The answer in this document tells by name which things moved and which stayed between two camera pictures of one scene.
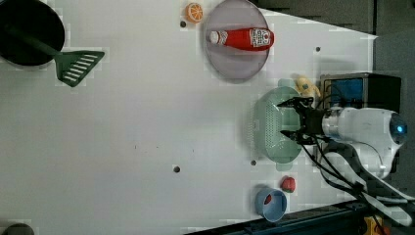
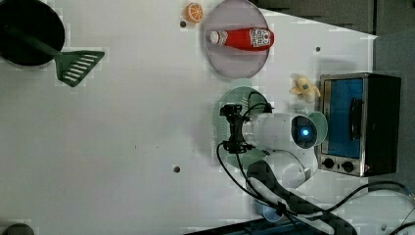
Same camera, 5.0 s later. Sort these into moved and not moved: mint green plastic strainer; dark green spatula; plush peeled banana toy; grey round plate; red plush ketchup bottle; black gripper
Moved: black gripper; mint green plastic strainer
Not moved: grey round plate; red plush ketchup bottle; plush peeled banana toy; dark green spatula
